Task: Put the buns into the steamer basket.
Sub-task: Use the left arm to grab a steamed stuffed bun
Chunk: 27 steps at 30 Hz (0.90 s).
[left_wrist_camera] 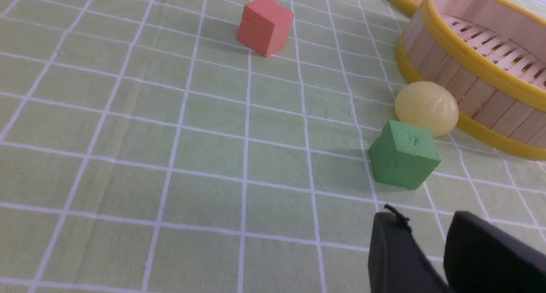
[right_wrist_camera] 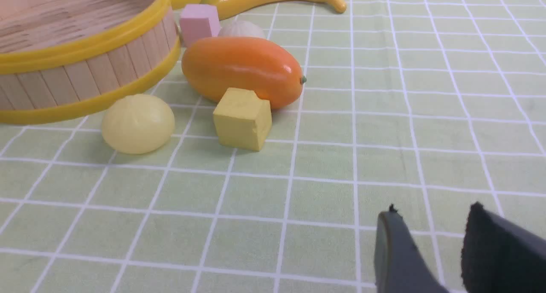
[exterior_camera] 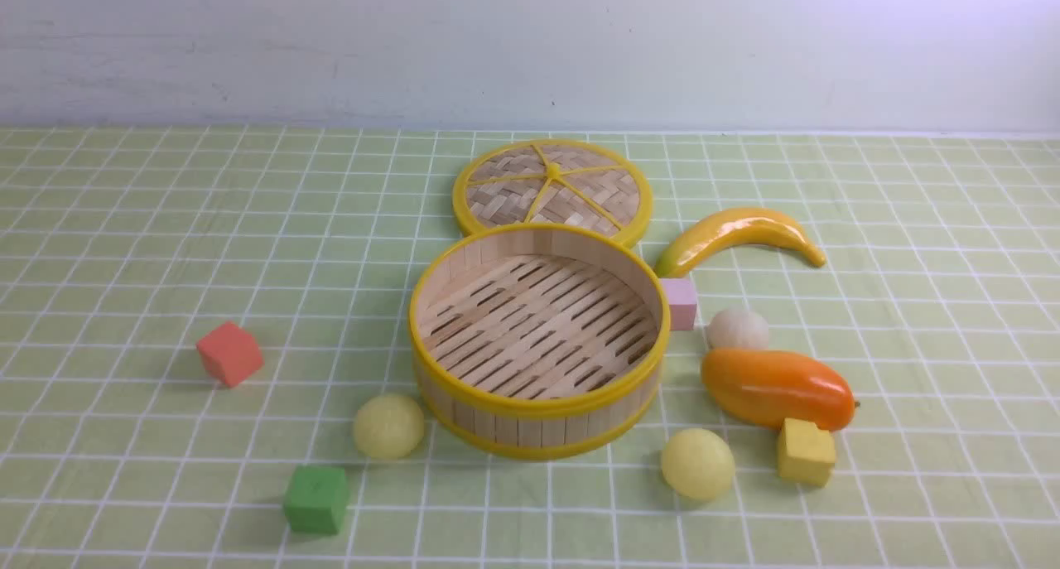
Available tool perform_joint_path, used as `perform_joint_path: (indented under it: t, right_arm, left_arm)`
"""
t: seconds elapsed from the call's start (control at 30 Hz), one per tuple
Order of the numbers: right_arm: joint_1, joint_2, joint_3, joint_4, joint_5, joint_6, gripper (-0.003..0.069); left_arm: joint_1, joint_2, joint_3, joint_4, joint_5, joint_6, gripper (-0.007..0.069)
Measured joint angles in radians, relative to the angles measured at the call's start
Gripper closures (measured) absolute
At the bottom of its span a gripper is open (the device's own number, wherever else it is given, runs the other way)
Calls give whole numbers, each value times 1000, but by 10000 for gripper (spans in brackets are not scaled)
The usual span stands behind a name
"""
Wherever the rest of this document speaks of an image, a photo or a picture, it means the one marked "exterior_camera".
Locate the yellow bun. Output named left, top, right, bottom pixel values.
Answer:
left=352, top=394, right=426, bottom=460
left=660, top=428, right=735, bottom=502

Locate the white bun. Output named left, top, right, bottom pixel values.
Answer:
left=704, top=307, right=769, bottom=350

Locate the bamboo steamer tray yellow rim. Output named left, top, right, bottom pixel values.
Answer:
left=408, top=224, right=671, bottom=460

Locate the woven bamboo steamer lid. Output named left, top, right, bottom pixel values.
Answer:
left=451, top=138, right=653, bottom=248

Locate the pink cube block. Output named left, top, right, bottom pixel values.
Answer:
left=659, top=275, right=699, bottom=331

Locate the yellow plastic banana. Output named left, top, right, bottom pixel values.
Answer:
left=654, top=207, right=826, bottom=278

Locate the orange plastic mango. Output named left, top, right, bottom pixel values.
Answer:
left=701, top=349, right=858, bottom=431

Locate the red cube block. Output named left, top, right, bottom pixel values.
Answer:
left=196, top=321, right=263, bottom=388

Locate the green cube block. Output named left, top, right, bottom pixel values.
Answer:
left=282, top=465, right=349, bottom=536

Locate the yellow cube block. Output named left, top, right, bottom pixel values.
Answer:
left=777, top=417, right=836, bottom=487

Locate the green checkered tablecloth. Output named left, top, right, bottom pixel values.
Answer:
left=1, top=127, right=1059, bottom=568

